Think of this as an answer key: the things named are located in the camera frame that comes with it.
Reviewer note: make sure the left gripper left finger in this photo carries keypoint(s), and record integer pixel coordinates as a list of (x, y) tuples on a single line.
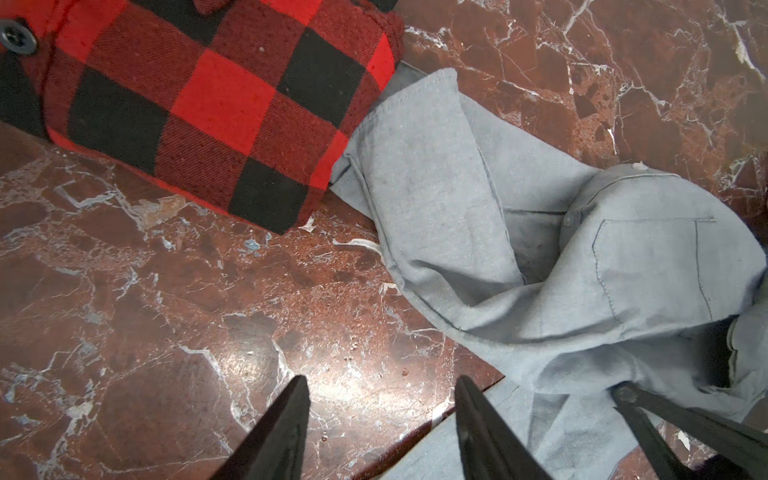
[(274, 448)]

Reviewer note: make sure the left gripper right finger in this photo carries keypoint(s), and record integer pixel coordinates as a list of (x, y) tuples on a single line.
[(488, 447)]

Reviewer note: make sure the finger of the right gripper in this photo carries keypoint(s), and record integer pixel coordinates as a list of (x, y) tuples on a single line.
[(741, 452), (664, 462)]

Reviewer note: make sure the grey long sleeve shirt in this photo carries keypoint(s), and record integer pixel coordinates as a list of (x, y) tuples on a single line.
[(566, 278)]

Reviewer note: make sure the red black plaid shirt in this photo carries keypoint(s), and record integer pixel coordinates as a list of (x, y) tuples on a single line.
[(242, 106)]

